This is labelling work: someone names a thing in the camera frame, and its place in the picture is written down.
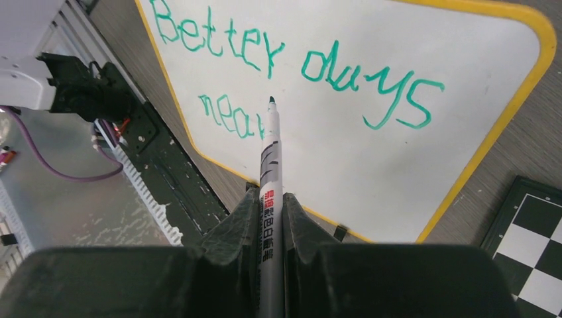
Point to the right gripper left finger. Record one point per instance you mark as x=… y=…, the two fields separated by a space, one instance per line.
x=211 y=278

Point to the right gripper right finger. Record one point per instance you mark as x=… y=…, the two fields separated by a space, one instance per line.
x=329 y=278

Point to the green whiteboard marker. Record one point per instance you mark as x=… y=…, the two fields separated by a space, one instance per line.
x=270 y=266

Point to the yellow framed whiteboard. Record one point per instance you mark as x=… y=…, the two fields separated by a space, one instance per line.
x=386 y=107

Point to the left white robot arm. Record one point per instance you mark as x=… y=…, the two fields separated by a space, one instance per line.
x=50 y=62

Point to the black white checkerboard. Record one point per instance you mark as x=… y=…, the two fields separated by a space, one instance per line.
x=524 y=241

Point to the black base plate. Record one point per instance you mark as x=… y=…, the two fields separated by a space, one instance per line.
x=179 y=198

